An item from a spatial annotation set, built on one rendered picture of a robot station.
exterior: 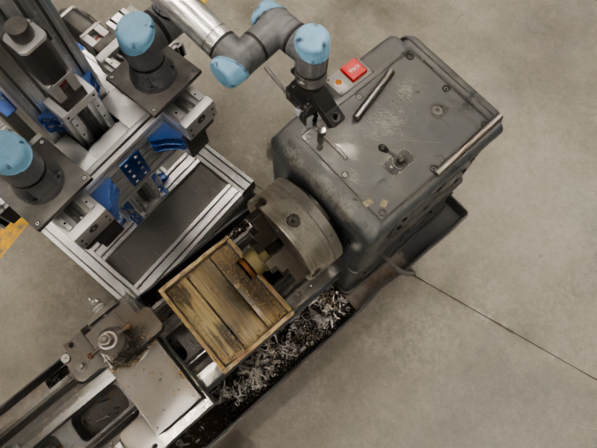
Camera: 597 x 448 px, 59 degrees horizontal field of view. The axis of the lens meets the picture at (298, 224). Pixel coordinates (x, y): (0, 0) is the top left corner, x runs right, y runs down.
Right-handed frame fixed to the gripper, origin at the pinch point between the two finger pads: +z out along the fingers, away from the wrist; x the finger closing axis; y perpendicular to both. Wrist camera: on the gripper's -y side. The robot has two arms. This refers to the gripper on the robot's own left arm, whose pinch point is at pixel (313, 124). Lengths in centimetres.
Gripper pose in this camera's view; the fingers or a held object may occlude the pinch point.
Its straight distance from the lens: 146.3
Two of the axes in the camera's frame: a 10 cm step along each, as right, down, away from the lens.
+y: -6.7, -7.1, 2.2
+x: -7.4, 6.4, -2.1
